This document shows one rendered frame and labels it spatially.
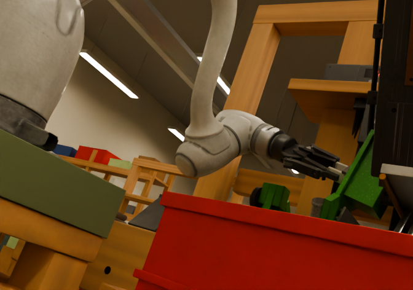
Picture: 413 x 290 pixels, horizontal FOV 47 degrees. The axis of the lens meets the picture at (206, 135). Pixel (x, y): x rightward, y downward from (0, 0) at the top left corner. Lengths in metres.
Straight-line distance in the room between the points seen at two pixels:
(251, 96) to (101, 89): 8.49
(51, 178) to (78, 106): 9.12
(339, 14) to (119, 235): 1.18
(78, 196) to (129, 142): 10.25
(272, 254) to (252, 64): 1.41
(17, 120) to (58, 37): 0.14
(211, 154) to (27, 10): 0.63
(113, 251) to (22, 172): 0.42
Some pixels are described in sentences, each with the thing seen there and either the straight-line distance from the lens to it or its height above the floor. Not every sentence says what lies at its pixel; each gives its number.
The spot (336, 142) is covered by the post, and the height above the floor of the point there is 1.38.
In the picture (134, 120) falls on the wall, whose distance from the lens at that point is 10.99.
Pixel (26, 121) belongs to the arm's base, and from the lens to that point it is 0.72.
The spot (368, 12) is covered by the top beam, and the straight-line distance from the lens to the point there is 1.80.
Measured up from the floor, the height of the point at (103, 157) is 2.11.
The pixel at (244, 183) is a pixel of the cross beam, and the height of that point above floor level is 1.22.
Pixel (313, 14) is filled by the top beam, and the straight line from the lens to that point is 1.86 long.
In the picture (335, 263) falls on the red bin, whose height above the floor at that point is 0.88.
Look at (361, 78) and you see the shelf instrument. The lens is 1.54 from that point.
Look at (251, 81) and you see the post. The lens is 1.79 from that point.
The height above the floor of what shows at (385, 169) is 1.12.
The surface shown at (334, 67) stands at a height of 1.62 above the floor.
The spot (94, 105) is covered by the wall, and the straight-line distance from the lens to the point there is 10.06.
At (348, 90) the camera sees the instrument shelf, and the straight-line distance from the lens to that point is 1.49.
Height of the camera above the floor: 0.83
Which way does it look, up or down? 17 degrees up
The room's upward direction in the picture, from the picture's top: 20 degrees clockwise
